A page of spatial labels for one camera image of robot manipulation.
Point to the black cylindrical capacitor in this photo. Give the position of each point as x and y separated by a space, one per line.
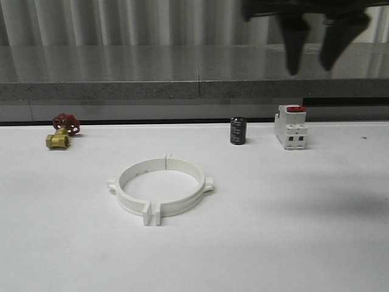
238 127

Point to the white pipe clamp half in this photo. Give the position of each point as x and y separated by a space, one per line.
128 192
181 192

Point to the grey stone counter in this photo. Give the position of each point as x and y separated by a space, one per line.
107 84

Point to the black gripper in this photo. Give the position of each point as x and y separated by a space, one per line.
345 21

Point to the brass valve red handwheel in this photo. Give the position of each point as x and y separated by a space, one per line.
65 125

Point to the white red circuit breaker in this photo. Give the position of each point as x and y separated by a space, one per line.
290 128

